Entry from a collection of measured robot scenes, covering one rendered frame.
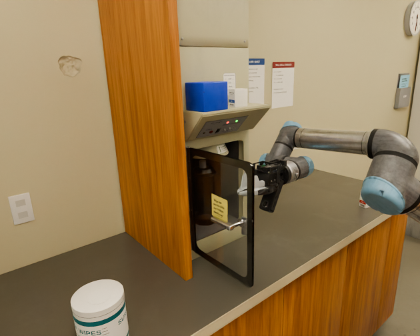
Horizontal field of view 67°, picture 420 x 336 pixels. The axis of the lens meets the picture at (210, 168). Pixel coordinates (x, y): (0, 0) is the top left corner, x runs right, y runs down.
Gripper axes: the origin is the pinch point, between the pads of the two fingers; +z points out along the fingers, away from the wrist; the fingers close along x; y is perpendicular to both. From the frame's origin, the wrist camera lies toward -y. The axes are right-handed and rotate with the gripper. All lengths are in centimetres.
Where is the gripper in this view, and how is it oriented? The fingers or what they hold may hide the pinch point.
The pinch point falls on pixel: (242, 194)
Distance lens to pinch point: 95.4
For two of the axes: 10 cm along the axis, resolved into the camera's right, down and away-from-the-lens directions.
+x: 6.8, 1.9, -7.1
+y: -0.1, -9.6, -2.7
